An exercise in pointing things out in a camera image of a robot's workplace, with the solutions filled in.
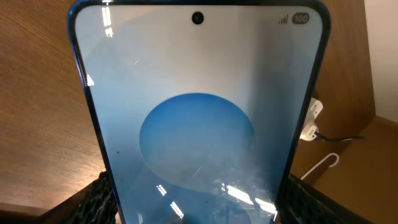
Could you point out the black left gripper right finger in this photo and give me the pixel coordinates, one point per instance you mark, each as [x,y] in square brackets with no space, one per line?
[299,202]

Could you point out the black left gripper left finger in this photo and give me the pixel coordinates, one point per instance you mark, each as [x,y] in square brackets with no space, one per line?
[95,204]

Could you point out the blue Galaxy smartphone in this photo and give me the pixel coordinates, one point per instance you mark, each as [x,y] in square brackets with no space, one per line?
[198,106]

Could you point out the white USB charger adapter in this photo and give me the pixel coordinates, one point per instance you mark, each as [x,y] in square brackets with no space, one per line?
[309,131]

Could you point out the white power strip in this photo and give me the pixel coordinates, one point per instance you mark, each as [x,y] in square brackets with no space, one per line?
[314,109]

